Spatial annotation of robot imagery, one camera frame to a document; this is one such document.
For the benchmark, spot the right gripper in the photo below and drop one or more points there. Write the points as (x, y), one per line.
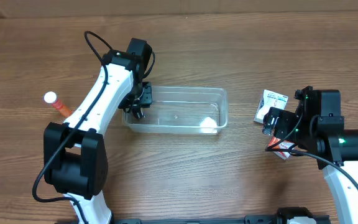
(274, 119)

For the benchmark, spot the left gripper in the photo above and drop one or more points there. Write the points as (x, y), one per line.
(140, 102)

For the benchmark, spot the red medicine box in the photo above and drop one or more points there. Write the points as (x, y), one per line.
(283, 145)

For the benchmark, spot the white medicine box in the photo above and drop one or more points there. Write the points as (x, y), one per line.
(269, 99)

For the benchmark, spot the orange tube white cap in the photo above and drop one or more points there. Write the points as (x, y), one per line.
(52, 99)

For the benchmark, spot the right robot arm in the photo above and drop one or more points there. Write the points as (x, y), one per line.
(316, 129)

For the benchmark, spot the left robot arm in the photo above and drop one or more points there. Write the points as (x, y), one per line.
(75, 159)

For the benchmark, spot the clear plastic container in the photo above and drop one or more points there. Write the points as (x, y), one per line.
(182, 110)

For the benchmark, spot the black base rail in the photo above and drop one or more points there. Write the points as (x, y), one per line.
(280, 217)

